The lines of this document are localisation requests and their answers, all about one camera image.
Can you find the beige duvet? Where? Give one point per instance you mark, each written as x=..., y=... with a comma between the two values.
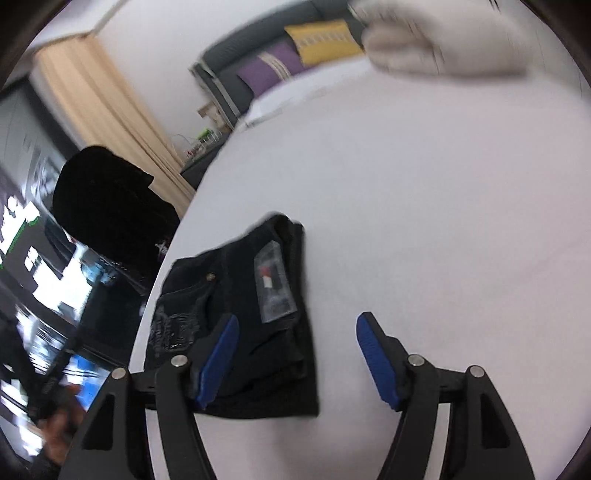
x=429, y=41

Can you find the yellow pillow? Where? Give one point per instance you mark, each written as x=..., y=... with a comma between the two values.
x=323, y=41

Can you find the bed with white sheet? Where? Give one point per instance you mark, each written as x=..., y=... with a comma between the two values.
x=415, y=194

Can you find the clear plastic tag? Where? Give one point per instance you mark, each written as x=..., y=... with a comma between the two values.
x=273, y=281

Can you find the grey headboard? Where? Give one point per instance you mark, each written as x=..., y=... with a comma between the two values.
x=221, y=64

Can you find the purple pillow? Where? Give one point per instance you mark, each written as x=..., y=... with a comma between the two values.
x=272, y=67

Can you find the black pants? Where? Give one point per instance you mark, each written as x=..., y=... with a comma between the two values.
x=231, y=286

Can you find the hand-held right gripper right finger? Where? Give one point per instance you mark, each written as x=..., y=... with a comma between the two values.
x=376, y=360

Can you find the black clothes pile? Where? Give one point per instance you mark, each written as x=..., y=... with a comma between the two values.
x=106, y=198

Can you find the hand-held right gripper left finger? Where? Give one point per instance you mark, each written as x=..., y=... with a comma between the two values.
x=217, y=364

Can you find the white pillow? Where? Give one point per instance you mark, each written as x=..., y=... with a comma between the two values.
x=295, y=99

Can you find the person's left hand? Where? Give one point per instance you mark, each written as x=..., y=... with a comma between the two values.
x=60, y=429

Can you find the person in black clothes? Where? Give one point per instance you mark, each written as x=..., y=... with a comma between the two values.
x=41, y=258

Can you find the dark nightstand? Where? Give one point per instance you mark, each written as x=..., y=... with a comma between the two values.
x=196, y=170

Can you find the beige curtain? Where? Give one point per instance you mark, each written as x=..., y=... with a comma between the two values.
x=106, y=101

